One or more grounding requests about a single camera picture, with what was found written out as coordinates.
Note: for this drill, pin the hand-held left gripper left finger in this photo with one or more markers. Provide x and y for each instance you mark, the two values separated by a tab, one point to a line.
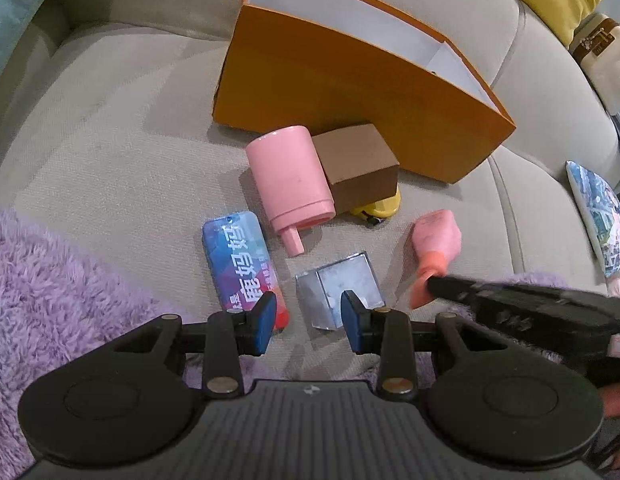
265	322

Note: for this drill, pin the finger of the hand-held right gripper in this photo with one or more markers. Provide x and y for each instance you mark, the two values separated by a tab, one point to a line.
454	289

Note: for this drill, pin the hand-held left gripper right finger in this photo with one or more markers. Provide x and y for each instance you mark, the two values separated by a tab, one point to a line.
354	322

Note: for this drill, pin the clear plastic cube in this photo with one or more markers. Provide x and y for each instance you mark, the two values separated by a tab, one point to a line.
335	280

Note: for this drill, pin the salmon pink bottle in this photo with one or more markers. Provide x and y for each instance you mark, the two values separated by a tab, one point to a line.
437	237

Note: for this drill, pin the blue purple packet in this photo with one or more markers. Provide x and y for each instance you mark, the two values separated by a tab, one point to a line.
235	260

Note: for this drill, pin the yellow tape measure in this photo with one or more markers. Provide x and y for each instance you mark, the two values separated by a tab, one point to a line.
384	207

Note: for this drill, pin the small brown box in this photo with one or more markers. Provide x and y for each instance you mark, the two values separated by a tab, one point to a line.
365	185

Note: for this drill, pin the pink pump bottle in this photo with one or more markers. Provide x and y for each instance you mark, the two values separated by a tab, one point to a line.
290	175

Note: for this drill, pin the orange cardboard box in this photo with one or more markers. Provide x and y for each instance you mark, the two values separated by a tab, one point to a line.
340	85

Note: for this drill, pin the person's right hand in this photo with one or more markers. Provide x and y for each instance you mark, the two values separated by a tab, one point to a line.
617	401

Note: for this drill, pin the blue printed cushion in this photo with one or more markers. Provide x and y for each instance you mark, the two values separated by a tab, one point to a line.
597	210

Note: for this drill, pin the purple fluffy blanket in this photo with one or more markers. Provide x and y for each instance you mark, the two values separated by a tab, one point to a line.
50	285

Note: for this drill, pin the beige sofa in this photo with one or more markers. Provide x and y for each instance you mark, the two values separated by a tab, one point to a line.
115	135

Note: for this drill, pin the cream mini suitcase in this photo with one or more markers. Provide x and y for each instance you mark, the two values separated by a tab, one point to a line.
609	65

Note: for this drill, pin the light blue cushion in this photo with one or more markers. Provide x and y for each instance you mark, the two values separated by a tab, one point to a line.
10	10

